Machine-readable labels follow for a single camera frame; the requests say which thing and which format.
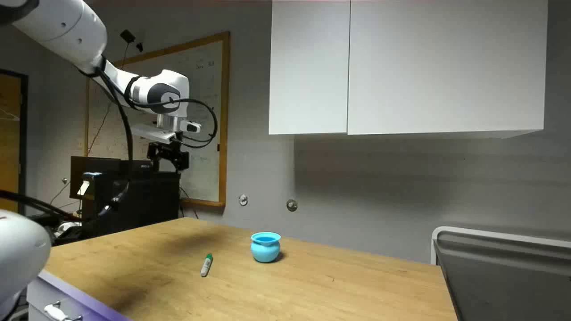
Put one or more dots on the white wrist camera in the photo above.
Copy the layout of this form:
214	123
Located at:
191	127

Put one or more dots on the wide white cabinet door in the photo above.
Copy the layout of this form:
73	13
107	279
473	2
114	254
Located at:
446	65

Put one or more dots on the white tag on computer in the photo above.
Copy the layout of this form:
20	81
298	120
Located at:
82	188

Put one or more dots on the small blue pot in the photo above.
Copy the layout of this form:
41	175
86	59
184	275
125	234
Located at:
264	246

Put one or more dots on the grey chair with white frame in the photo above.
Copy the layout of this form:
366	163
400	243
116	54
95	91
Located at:
505	279

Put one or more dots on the small black wall fixture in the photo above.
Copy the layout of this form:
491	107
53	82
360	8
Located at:
127	36

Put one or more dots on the green capped marker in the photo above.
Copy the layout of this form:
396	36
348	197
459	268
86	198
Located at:
205	264

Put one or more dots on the narrow white cabinet door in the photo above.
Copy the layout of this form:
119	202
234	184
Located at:
307	65

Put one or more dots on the black monitor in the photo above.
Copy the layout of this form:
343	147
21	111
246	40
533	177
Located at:
109	163

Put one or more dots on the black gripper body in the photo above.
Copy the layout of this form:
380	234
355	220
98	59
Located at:
169	152

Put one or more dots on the black computer tower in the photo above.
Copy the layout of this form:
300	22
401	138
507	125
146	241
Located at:
143	198

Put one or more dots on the brown wooden door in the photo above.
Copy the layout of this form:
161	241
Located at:
9	148

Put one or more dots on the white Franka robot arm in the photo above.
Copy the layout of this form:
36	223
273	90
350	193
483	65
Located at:
59	24

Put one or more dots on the grey drawer unit purple edge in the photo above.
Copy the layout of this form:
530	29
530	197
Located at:
77	300

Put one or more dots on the round metal wall knob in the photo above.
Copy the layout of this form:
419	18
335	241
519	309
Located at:
291	205
243	200

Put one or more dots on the wood framed whiteboard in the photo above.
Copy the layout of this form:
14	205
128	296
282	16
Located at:
202	77

